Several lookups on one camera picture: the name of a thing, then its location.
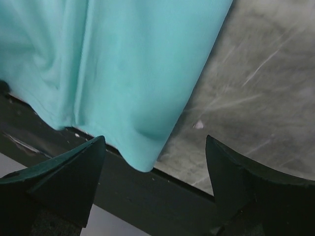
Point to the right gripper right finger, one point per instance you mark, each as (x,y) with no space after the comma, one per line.
(284,204)

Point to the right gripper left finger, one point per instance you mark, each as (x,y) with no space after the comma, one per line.
(54,197)

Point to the teal t shirt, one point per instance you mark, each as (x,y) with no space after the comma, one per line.
(123,69)

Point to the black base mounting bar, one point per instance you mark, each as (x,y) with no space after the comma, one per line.
(155,202)

